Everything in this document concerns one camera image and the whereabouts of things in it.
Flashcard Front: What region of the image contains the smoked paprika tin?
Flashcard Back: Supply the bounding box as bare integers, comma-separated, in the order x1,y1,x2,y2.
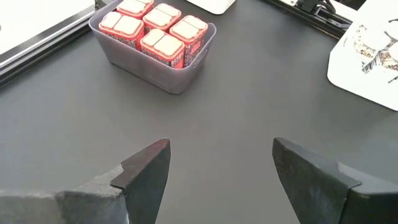
98,11,146,49
169,14,209,68
139,28,187,69
116,0,155,20
142,2,183,34

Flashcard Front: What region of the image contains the grey translucent plastic bin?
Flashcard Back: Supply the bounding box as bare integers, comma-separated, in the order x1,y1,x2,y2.
88,0,218,95

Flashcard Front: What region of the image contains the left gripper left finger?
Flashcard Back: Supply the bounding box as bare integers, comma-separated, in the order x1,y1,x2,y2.
0,138,172,224

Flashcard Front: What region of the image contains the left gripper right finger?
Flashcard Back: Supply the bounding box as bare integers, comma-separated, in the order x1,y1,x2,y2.
272,137,398,224

